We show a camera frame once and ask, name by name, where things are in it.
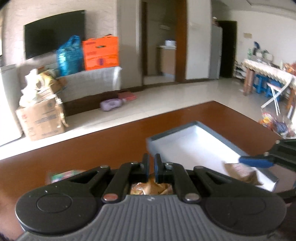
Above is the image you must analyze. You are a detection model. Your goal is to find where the white cloth covered cabinet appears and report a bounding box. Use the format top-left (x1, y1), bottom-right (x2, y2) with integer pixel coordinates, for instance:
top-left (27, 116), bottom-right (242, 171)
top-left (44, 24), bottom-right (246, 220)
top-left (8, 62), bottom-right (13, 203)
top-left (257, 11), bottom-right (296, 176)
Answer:
top-left (57, 66), bottom-right (121, 103)

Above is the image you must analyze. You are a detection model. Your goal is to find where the white plastic bags pile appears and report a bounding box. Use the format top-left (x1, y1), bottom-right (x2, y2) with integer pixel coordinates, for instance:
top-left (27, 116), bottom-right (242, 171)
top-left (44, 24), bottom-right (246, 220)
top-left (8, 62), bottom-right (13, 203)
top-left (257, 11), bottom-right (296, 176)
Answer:
top-left (19, 69), bottom-right (45, 108)

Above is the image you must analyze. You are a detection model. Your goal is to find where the green shrimp chips bag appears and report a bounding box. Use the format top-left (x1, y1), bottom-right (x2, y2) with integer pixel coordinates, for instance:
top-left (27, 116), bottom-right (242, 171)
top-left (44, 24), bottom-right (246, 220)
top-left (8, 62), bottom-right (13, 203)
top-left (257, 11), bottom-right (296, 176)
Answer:
top-left (46, 170), bottom-right (84, 184)

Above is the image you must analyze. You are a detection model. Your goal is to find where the blue plastic stool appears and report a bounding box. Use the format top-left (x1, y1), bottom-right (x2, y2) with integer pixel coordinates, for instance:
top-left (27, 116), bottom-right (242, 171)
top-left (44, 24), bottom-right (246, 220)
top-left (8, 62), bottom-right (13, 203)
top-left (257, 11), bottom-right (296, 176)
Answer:
top-left (253, 74), bottom-right (269, 94)

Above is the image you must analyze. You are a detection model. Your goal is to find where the white pot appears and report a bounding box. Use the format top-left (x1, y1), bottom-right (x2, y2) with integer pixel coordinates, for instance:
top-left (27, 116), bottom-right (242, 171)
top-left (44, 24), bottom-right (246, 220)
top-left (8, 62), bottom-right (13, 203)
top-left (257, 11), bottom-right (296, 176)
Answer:
top-left (165, 40), bottom-right (176, 47)

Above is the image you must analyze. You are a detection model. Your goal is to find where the wooden kitchen cabinet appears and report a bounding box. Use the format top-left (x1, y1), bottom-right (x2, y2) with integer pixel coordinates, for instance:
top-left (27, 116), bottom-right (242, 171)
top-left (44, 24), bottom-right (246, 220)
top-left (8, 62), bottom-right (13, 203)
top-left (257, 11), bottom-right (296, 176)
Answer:
top-left (157, 46), bottom-right (176, 76)

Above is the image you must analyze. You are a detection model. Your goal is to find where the large brown cardboard carton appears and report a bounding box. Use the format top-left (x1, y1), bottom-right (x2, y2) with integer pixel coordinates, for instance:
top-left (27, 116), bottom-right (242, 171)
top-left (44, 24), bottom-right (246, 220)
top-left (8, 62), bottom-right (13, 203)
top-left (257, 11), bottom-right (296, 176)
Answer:
top-left (16, 97), bottom-right (68, 141)

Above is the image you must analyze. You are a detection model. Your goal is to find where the orange cardboard box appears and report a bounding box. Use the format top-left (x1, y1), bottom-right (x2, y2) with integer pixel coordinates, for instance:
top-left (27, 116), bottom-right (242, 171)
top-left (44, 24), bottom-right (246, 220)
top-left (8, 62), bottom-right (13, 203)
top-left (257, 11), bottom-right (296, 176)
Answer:
top-left (82, 35), bottom-right (119, 71)

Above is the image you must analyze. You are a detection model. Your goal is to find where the lace cloth dining table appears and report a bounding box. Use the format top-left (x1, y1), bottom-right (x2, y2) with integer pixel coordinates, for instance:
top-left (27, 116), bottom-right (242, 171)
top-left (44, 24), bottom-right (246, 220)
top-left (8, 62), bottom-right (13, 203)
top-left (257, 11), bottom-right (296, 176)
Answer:
top-left (242, 59), bottom-right (295, 95)

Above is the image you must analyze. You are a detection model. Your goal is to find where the black wall television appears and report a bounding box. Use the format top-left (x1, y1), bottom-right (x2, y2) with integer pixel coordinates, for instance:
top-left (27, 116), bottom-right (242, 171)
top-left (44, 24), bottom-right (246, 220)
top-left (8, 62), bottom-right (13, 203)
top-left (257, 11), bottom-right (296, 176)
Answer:
top-left (24, 10), bottom-right (86, 59)

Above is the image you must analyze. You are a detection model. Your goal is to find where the bag of colourful snacks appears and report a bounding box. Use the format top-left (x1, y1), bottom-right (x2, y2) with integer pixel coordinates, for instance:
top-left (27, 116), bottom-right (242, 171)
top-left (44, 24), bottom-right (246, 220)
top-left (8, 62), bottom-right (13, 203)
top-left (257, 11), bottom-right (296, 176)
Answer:
top-left (258, 112), bottom-right (295, 139)

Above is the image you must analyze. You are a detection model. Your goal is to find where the white mini fridge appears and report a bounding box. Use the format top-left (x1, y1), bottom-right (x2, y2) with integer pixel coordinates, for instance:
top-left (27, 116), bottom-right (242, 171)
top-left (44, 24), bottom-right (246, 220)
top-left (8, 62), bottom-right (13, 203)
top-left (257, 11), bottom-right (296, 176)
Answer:
top-left (0, 64), bottom-right (23, 145)

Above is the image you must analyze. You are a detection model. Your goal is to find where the small open cardboard box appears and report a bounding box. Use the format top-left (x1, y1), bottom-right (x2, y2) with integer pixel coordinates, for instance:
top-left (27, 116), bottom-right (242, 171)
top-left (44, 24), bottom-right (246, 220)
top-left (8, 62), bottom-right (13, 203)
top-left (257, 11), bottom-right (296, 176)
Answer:
top-left (35, 69), bottom-right (67, 101)

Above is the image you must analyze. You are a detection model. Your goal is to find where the purple detergent bottle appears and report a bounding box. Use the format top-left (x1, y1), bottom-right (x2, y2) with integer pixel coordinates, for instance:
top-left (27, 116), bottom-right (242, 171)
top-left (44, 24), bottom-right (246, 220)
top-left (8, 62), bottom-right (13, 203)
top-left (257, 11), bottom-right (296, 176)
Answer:
top-left (100, 98), bottom-right (126, 111)

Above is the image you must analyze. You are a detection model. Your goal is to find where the golden bread snack packet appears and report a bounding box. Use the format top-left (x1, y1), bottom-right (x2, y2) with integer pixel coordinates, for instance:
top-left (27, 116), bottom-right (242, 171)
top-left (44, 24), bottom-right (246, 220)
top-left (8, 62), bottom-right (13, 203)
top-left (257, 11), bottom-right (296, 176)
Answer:
top-left (130, 174), bottom-right (173, 195)

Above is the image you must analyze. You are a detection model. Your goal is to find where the grey shallow cardboard box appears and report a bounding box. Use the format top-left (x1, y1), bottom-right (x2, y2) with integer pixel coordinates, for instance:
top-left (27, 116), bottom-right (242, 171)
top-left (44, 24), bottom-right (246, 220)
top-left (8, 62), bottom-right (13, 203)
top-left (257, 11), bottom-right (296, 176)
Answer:
top-left (145, 120), bottom-right (280, 192)

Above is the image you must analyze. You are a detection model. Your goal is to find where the brown snack packet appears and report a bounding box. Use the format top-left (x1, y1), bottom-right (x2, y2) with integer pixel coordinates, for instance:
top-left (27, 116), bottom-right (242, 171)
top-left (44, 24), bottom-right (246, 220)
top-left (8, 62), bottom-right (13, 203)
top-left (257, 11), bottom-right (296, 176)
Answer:
top-left (224, 163), bottom-right (263, 186)

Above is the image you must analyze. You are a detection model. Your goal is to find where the white folding rack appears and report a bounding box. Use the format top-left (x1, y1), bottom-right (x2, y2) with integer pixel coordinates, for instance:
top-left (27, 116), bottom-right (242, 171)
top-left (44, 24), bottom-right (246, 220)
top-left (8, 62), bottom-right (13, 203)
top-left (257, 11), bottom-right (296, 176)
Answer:
top-left (260, 77), bottom-right (295, 116)

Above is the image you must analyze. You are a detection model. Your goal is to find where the blue plastic bag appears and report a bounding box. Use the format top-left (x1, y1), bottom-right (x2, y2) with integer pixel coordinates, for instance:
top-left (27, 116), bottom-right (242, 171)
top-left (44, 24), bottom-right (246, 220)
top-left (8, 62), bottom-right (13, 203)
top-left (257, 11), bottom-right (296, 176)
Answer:
top-left (57, 35), bottom-right (83, 76)

